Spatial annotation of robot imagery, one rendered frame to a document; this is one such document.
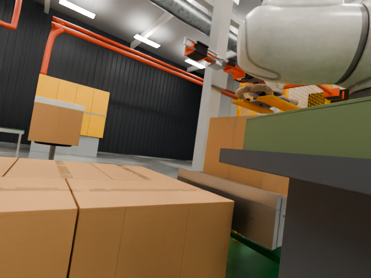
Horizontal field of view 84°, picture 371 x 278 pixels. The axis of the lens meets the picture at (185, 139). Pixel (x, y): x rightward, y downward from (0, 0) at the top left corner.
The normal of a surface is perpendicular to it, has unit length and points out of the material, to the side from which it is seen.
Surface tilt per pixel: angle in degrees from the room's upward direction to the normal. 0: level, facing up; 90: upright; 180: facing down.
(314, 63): 135
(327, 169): 90
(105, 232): 90
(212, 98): 90
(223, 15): 90
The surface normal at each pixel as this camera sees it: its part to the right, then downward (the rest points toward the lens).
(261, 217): -0.81, -0.14
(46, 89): 0.59, 0.04
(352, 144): -0.95, -0.15
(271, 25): -0.47, -0.01
